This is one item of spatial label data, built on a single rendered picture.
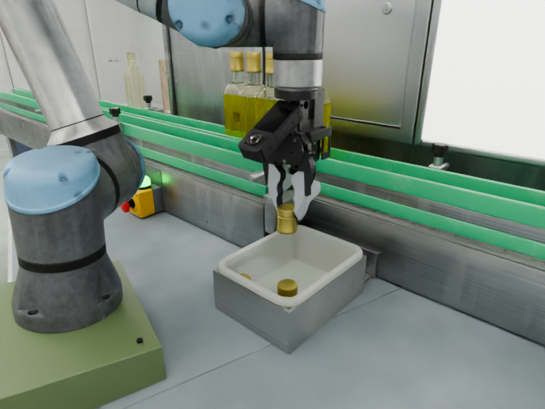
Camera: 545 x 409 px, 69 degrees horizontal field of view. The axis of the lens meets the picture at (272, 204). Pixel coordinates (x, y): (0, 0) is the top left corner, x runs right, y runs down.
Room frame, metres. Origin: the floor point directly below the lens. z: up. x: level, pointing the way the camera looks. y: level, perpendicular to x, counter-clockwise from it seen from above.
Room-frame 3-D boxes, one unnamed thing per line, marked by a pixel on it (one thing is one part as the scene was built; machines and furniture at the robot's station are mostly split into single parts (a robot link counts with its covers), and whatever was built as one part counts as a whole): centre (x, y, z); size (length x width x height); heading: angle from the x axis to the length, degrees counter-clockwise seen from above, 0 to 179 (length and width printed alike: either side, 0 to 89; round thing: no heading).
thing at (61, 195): (0.52, 0.30, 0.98); 0.13 x 0.12 x 0.14; 176
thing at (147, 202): (0.99, 0.35, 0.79); 0.07 x 0.07 x 0.07; 48
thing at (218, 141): (1.41, 0.61, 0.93); 1.75 x 0.01 x 0.08; 48
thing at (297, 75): (0.64, -0.04, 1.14); 0.08 x 0.08 x 0.05
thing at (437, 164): (0.74, -0.33, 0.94); 0.07 x 0.04 x 0.13; 138
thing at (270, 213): (0.77, -0.03, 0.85); 0.09 x 0.04 x 0.07; 138
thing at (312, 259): (0.60, -0.04, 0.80); 0.22 x 0.17 x 0.09; 138
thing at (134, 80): (1.54, 0.52, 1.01); 0.06 x 0.06 x 0.26; 43
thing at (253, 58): (0.98, 0.04, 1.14); 0.04 x 0.04 x 0.04
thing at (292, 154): (0.64, -0.04, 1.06); 0.09 x 0.08 x 0.12; 140
